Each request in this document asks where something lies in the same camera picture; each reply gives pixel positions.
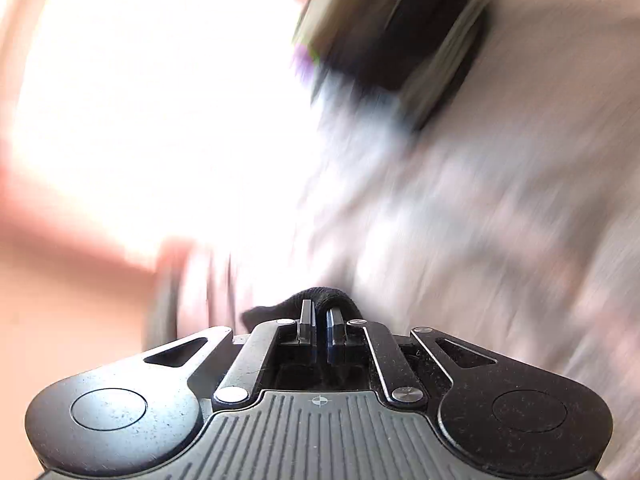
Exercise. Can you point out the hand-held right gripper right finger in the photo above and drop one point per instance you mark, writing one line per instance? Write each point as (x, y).
(332, 335)

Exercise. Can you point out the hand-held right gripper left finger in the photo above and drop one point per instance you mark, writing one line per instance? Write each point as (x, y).
(306, 327)

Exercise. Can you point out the black knit garment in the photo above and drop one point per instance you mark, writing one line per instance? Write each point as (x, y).
(280, 305)

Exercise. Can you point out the stack of folded clothes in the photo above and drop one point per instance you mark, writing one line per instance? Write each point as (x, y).
(400, 25)

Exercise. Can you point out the pinkish grey bed blanket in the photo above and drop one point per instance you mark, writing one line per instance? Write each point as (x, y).
(475, 220)

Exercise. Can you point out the bright window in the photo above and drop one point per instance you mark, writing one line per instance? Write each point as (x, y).
(150, 100)

